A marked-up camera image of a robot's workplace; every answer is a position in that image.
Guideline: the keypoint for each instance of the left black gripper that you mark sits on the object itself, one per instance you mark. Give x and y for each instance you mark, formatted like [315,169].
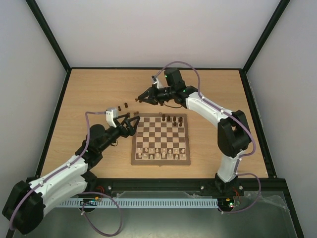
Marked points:
[131,131]

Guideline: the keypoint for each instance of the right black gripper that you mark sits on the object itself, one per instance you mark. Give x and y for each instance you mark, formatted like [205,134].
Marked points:
[154,94]

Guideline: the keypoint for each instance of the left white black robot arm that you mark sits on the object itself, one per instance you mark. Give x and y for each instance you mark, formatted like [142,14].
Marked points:
[30,201]

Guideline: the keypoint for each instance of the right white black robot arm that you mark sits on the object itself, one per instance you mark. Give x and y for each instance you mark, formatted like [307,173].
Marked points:
[233,134]

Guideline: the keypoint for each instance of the wooden chess board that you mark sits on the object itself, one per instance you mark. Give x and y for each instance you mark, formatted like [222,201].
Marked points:
[154,133]

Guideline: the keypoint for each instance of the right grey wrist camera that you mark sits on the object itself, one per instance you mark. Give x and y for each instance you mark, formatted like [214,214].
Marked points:
[156,82]

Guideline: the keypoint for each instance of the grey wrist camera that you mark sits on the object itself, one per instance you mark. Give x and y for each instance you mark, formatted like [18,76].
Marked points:
[111,116]
[156,82]

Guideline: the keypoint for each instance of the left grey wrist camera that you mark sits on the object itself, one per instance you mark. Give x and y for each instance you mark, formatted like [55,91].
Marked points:
[111,116]

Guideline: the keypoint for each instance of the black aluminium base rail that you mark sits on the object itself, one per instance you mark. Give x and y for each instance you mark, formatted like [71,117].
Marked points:
[204,187]

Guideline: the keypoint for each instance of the light blue cable duct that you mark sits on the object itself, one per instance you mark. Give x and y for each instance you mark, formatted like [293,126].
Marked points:
[142,203]

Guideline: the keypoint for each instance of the black frame post left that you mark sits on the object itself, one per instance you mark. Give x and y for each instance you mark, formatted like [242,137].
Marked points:
[36,11]

